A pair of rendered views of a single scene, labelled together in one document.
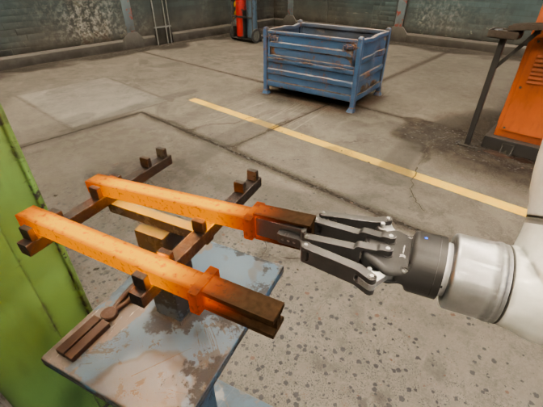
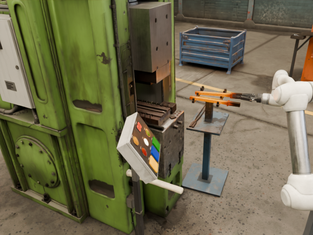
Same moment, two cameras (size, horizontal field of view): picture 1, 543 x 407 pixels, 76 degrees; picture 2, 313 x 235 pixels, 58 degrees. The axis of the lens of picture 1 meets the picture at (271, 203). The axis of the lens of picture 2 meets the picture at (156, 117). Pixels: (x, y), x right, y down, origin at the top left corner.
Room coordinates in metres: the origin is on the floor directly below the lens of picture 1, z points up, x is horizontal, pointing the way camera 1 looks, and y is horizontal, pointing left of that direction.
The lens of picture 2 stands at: (-1.81, 0.68, 2.00)
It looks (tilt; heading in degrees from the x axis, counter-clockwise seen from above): 29 degrees down; 0
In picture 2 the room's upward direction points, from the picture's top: 3 degrees counter-clockwise
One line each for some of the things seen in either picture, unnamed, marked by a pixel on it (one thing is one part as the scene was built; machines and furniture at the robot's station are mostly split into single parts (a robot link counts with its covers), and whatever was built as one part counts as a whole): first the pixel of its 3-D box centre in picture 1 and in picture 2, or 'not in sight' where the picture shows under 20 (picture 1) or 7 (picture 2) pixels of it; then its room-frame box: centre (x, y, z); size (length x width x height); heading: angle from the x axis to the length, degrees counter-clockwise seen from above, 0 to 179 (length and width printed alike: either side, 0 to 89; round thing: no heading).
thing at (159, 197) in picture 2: not in sight; (148, 177); (0.27, 0.77, 0.23); 0.55 x 0.37 x 0.47; 60
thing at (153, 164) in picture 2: not in sight; (153, 164); (-0.53, 0.71, 1.01); 0.07 x 0.05 x 0.07; 175
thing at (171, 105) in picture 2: not in sight; (167, 107); (0.29, 0.57, 0.95); 0.12 x 0.08 x 0.06; 60
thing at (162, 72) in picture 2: not in sight; (138, 68); (0.22, 0.79, 1.32); 0.42 x 0.20 x 0.10; 60
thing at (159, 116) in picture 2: not in sight; (141, 112); (0.22, 0.79, 0.96); 0.42 x 0.20 x 0.09; 60
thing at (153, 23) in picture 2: not in sight; (139, 33); (0.25, 0.77, 1.56); 0.42 x 0.39 x 0.40; 60
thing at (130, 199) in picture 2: not in sight; (132, 199); (-0.14, 0.89, 0.36); 0.09 x 0.07 x 0.12; 150
